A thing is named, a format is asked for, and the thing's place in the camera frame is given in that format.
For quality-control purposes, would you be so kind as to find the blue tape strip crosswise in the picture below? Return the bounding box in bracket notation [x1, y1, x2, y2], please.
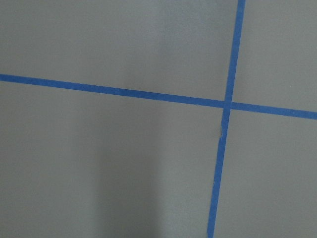
[0, 74, 317, 120]

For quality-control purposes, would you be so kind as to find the blue tape strip lengthwise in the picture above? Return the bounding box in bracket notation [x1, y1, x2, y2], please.
[207, 0, 246, 238]

